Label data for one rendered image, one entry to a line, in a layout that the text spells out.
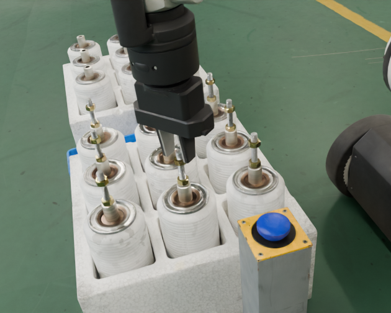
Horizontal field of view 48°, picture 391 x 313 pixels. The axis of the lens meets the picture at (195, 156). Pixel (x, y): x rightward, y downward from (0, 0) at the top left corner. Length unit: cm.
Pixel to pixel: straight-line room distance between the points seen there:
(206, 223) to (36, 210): 59
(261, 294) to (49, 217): 69
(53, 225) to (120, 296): 44
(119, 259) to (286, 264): 27
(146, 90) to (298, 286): 32
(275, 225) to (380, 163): 40
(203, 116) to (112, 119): 58
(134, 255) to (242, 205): 18
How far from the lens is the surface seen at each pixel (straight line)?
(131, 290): 70
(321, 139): 127
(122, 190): 76
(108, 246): 67
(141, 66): 53
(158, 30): 51
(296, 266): 55
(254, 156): 68
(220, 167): 79
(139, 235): 68
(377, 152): 90
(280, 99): 146
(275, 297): 58
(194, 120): 56
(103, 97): 113
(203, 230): 69
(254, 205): 69
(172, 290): 72
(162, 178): 76
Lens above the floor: 71
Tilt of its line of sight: 36 degrees down
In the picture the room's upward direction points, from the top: 7 degrees counter-clockwise
